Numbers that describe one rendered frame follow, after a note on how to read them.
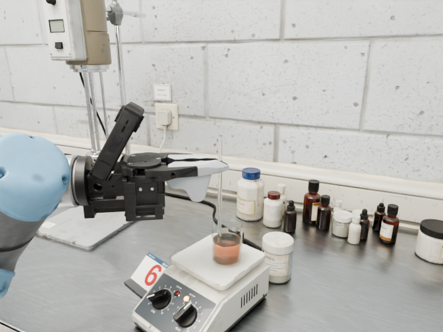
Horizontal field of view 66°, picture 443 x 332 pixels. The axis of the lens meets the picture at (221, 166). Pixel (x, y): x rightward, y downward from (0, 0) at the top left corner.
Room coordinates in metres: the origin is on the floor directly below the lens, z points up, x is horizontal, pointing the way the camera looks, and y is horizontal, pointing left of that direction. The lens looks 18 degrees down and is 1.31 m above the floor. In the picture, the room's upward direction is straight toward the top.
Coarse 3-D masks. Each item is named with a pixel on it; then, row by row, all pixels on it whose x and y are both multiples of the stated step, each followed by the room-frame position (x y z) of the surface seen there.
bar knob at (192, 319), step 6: (186, 306) 0.40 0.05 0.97; (192, 306) 0.41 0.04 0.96; (180, 312) 0.40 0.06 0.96; (186, 312) 0.40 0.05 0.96; (192, 312) 0.41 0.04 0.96; (174, 318) 0.39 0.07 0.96; (180, 318) 0.39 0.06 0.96; (186, 318) 0.40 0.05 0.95; (192, 318) 0.40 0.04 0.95; (180, 324) 0.39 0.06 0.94; (186, 324) 0.39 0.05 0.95
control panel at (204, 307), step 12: (168, 276) 0.48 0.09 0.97; (156, 288) 0.46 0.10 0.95; (168, 288) 0.46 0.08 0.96; (180, 288) 0.45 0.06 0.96; (144, 300) 0.45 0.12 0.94; (180, 300) 0.43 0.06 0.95; (192, 300) 0.43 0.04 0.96; (204, 300) 0.42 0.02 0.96; (144, 312) 0.43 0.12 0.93; (156, 312) 0.43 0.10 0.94; (168, 312) 0.42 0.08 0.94; (204, 312) 0.40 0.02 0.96; (156, 324) 0.41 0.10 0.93; (168, 324) 0.40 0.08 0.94; (192, 324) 0.39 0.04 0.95
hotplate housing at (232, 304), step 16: (176, 272) 0.48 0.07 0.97; (256, 272) 0.48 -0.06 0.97; (192, 288) 0.44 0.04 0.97; (208, 288) 0.44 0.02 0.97; (240, 288) 0.45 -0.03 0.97; (256, 288) 0.48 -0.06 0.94; (224, 304) 0.41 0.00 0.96; (240, 304) 0.44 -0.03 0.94; (256, 304) 0.48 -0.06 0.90; (144, 320) 0.42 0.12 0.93; (208, 320) 0.39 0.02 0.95; (224, 320) 0.41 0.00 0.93
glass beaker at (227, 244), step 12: (216, 216) 0.51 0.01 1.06; (228, 216) 0.51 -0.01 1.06; (240, 216) 0.50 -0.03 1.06; (216, 228) 0.47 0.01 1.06; (228, 228) 0.51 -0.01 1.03; (240, 228) 0.50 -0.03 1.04; (216, 240) 0.47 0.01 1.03; (228, 240) 0.47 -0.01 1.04; (240, 240) 0.47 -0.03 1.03; (216, 252) 0.47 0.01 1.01; (228, 252) 0.47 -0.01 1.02; (240, 252) 0.48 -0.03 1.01; (216, 264) 0.47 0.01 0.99; (228, 264) 0.47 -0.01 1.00
